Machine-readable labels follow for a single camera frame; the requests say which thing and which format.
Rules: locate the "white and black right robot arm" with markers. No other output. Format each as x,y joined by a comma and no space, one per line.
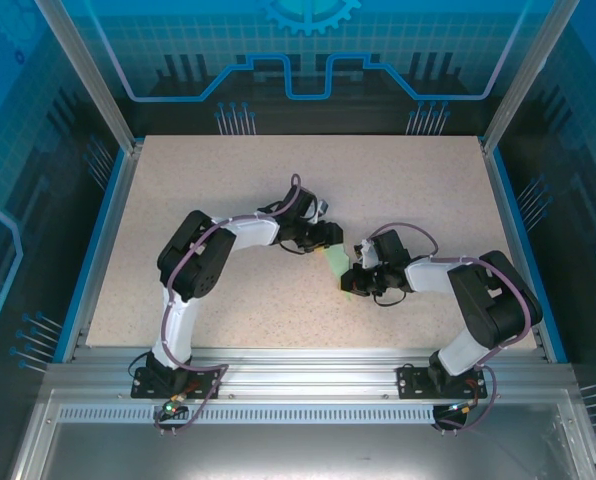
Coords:
428,277

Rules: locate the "aluminium frame post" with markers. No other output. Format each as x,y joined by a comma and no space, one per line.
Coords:
523,75
96,75

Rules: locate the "light green paper sheet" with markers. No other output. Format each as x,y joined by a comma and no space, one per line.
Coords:
338,260

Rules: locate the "silver sheet metal shelf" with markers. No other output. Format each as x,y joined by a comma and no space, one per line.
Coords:
298,452

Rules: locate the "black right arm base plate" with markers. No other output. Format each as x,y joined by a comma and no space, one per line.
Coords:
410,382

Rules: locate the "aluminium side rail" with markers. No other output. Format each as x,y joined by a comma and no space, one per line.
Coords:
508,220
113,220

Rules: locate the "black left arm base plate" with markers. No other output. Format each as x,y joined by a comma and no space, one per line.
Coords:
140,387

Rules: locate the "connector with green light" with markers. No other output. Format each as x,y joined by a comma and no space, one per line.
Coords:
460,409
170,409

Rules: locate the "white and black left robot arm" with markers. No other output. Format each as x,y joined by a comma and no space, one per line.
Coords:
253,234

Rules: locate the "aluminium mounting beam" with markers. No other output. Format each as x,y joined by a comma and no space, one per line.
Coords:
303,372

